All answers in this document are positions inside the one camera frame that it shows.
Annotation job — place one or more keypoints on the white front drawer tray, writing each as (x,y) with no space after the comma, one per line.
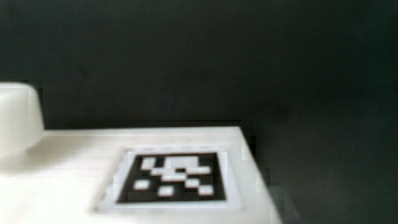
(123,176)

